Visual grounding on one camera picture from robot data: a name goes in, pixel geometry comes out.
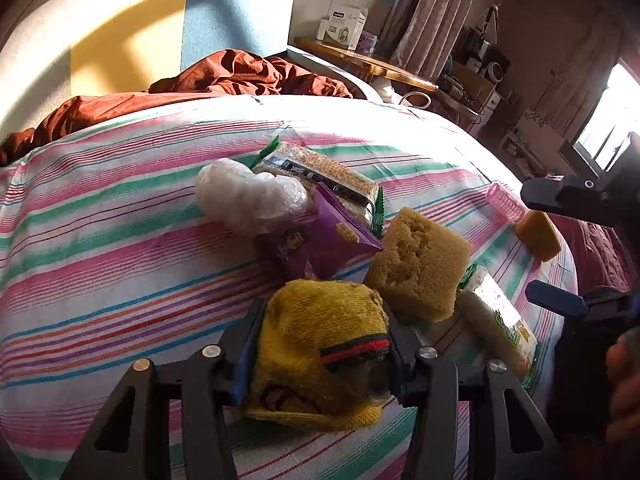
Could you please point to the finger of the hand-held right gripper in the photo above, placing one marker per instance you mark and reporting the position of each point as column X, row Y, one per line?
column 550, row 195
column 555, row 300

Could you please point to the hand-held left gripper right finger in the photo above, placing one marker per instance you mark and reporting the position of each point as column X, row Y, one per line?
column 398, row 385

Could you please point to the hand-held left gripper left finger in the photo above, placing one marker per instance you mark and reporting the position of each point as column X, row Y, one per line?
column 243, row 370

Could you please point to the small orange sponge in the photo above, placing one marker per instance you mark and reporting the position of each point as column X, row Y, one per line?
column 540, row 235

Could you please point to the yellow knit sock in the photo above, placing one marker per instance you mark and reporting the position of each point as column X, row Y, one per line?
column 310, row 330

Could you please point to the green edged cracker packet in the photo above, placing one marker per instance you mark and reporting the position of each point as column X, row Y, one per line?
column 500, row 315
column 325, row 170

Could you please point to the person's right hand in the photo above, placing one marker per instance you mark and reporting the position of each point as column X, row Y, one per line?
column 625, row 385

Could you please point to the pink hair roller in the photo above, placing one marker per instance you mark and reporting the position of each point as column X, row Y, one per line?
column 505, row 201

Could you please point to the maroon quilted cloth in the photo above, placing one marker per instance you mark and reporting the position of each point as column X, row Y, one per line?
column 600, row 250

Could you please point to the small side window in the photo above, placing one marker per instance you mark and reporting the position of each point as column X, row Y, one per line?
column 610, row 120

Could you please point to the sheer floral curtain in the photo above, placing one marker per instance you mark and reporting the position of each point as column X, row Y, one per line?
column 565, row 85

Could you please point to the large yellow sponge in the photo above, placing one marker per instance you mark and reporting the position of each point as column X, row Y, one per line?
column 420, row 260

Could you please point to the black stereo speaker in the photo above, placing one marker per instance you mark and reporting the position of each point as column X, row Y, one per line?
column 492, row 67

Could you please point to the purple snack packet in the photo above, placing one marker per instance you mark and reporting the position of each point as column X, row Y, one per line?
column 325, row 240

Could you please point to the white plastic bag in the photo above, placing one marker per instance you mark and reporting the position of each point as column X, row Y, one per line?
column 245, row 195

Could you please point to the striped bed sheet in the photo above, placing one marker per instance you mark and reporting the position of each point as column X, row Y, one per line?
column 125, row 240

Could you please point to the wooden side table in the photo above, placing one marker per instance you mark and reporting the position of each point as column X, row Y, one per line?
column 380, row 67

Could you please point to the striped brown curtain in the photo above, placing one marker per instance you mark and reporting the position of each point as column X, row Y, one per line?
column 430, row 15

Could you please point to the white product box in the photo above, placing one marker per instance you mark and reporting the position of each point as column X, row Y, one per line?
column 345, row 25

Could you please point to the small white box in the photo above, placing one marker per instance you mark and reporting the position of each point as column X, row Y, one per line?
column 323, row 31

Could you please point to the reddish brown blanket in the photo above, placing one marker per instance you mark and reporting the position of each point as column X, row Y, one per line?
column 225, row 75

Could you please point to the padded colour block headboard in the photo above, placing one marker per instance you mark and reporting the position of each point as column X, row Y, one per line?
column 125, row 35

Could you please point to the white bed side rail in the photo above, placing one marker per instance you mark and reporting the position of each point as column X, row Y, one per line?
column 350, row 77

